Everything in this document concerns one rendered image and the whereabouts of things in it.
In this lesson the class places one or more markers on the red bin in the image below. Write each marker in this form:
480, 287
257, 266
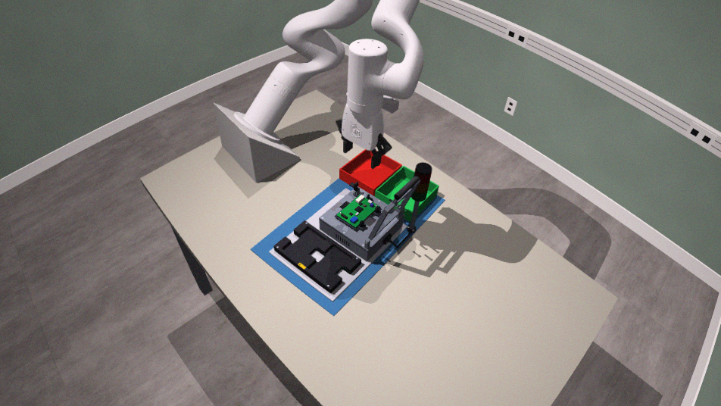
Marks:
359, 170

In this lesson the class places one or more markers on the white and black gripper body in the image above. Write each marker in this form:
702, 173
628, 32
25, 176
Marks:
362, 129

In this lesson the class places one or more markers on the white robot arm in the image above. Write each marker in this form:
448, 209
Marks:
373, 80

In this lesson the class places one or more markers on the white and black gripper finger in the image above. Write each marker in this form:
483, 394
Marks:
347, 145
376, 158

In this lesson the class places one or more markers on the green bin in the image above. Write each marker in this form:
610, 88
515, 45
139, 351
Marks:
399, 179

